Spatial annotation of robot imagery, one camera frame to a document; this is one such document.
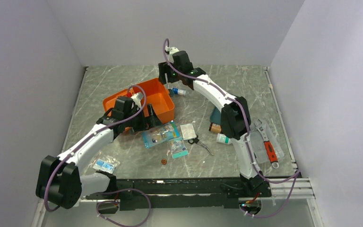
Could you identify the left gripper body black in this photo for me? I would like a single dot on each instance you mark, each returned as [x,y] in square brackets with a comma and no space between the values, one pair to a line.
[133,111]

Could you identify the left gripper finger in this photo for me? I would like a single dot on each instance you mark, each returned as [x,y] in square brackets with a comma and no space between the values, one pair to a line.
[139,123]
[152,119]

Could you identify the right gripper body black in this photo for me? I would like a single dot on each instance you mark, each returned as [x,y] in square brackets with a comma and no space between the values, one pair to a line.
[173,75]

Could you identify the orange medicine box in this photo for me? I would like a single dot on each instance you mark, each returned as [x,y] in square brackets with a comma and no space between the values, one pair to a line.
[154,93]

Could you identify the clear zip bag white pads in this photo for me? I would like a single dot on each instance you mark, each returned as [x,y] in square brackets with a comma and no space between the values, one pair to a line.
[187,131]

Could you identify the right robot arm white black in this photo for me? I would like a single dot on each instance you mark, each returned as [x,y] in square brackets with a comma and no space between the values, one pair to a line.
[235,118]

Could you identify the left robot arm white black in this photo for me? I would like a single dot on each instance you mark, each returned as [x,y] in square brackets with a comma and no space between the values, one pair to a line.
[59,180]

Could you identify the white green medicine bottle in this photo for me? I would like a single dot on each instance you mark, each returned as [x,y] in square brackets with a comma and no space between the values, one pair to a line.
[221,138]

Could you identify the blue cotton swab pack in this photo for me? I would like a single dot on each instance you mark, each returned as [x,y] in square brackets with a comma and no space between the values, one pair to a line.
[160,134]

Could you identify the small teal bandage pack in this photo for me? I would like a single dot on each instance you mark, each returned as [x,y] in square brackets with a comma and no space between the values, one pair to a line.
[177,148]

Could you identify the clear bag blue packets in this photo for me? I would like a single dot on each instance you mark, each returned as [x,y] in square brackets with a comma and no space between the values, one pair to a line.
[104,162]

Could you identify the teal plastic tray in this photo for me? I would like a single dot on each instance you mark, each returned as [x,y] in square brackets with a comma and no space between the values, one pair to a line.
[215,116]

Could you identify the clear plastic case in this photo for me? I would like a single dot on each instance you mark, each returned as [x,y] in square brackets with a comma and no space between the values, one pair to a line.
[258,145]

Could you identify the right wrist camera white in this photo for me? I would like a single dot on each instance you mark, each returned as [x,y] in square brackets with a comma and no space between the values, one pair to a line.
[171,50]

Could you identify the black handled scissors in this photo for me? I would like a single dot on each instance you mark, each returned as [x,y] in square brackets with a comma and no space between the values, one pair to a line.
[197,141]

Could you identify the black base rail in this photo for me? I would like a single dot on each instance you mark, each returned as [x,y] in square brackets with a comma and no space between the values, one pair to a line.
[226,192]

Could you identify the red handled adjustable wrench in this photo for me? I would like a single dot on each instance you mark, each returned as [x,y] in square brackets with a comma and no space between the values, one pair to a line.
[261,127]

